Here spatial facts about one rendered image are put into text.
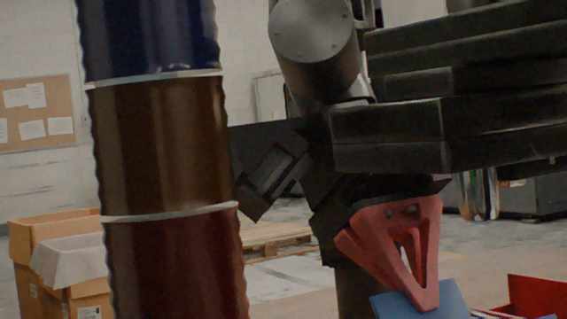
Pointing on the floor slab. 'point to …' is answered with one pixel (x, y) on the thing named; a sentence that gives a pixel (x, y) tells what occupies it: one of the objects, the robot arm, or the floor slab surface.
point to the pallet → (270, 231)
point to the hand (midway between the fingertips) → (423, 301)
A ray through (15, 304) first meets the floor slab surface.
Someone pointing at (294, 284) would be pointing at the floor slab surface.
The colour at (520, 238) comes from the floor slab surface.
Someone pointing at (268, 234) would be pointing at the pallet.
